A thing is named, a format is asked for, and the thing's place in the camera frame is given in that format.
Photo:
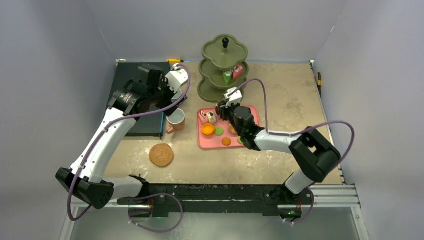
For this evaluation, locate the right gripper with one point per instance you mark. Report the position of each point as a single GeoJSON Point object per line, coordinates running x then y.
{"type": "Point", "coordinates": [222, 110]}

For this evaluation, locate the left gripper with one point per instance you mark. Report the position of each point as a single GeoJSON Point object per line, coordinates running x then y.
{"type": "Point", "coordinates": [170, 94]}

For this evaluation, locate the white roll cake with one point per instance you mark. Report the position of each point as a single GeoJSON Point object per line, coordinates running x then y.
{"type": "Point", "coordinates": [211, 117]}

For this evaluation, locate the purple green cake slice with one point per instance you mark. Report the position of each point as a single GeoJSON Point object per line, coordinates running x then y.
{"type": "Point", "coordinates": [227, 76]}

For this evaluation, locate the pink serving tray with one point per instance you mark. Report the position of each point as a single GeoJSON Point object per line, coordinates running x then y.
{"type": "Point", "coordinates": [214, 141]}

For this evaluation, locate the pink triangle cake slice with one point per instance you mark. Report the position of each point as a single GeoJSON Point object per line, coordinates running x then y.
{"type": "Point", "coordinates": [237, 71]}

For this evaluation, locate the green three-tier stand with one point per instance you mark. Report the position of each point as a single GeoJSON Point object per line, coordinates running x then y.
{"type": "Point", "coordinates": [220, 54]}

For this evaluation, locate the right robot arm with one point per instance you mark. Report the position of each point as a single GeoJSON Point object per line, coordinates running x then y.
{"type": "Point", "coordinates": [314, 154]}

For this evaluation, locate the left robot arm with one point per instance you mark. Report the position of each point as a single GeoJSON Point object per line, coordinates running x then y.
{"type": "Point", "coordinates": [84, 179]}

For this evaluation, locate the grey mug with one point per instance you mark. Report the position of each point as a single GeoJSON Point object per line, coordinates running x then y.
{"type": "Point", "coordinates": [177, 95]}

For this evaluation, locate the round bread bun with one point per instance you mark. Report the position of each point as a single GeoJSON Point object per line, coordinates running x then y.
{"type": "Point", "coordinates": [232, 129]}

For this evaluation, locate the yellow screwdriver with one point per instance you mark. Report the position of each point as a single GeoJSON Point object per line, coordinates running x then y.
{"type": "Point", "coordinates": [171, 60]}

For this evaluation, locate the pink strawberry roll cake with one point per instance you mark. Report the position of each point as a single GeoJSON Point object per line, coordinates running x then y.
{"type": "Point", "coordinates": [202, 115]}

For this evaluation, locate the green macaron near tart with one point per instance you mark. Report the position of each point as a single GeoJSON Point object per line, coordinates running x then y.
{"type": "Point", "coordinates": [218, 131]}

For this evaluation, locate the orange egg tart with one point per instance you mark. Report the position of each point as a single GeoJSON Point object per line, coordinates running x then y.
{"type": "Point", "coordinates": [207, 129]}

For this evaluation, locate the green macaron lower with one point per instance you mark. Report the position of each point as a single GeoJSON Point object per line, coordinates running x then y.
{"type": "Point", "coordinates": [239, 140]}

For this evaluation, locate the chocolate chip cookie lower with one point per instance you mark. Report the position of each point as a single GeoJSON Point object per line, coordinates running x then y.
{"type": "Point", "coordinates": [226, 141]}

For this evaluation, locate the pink mug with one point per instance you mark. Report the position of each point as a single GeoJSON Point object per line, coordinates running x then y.
{"type": "Point", "coordinates": [176, 121]}

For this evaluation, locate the dark blue flat box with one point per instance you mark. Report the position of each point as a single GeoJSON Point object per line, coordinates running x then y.
{"type": "Point", "coordinates": [148, 126]}

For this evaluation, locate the woven rattan coaster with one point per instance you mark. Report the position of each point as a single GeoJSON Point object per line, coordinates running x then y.
{"type": "Point", "coordinates": [161, 155]}

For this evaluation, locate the yellow black tool right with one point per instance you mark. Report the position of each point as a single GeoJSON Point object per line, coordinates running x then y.
{"type": "Point", "coordinates": [319, 79]}

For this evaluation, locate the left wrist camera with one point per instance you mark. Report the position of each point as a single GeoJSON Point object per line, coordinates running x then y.
{"type": "Point", "coordinates": [177, 77]}

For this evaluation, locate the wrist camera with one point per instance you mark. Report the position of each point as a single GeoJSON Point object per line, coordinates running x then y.
{"type": "Point", "coordinates": [232, 96]}
{"type": "Point", "coordinates": [177, 77]}

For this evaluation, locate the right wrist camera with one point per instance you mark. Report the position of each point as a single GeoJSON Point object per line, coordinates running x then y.
{"type": "Point", "coordinates": [232, 96]}

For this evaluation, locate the black base frame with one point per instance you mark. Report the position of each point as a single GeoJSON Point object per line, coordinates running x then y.
{"type": "Point", "coordinates": [270, 200]}

